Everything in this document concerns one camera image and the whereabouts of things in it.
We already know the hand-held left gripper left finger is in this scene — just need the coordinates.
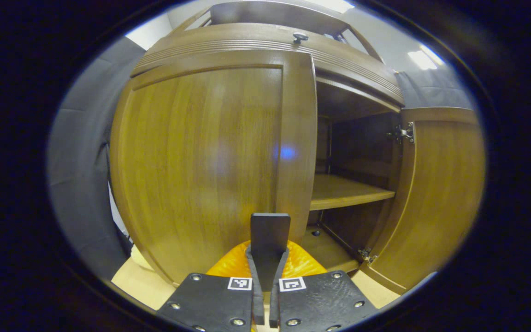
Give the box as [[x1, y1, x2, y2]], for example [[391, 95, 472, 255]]
[[157, 240, 266, 332]]

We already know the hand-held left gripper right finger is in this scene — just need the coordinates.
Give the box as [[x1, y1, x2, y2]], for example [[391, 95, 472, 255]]
[[268, 240, 379, 332]]

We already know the black door handle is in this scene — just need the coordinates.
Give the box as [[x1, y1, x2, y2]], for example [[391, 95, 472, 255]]
[[250, 213, 291, 292]]

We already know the wooden shoe cabinet door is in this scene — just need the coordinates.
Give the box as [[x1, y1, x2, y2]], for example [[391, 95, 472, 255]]
[[110, 50, 318, 285], [360, 107, 486, 295]]

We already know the wooden inner cabinet shelf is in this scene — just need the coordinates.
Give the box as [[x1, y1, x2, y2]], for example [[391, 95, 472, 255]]
[[309, 174, 395, 211]]

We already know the wooden cabinet drawer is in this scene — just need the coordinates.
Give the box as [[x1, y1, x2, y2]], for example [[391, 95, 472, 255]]
[[130, 23, 404, 107]]

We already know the black backdrop cloth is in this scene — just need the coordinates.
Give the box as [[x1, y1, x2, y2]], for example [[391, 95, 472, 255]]
[[47, 37, 476, 279]]

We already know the rectangular ceiling light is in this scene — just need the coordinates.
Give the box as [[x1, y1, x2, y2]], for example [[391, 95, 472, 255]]
[[407, 45, 445, 71]]

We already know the large ceiling light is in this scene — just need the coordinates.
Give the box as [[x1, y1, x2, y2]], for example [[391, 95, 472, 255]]
[[312, 0, 355, 13]]

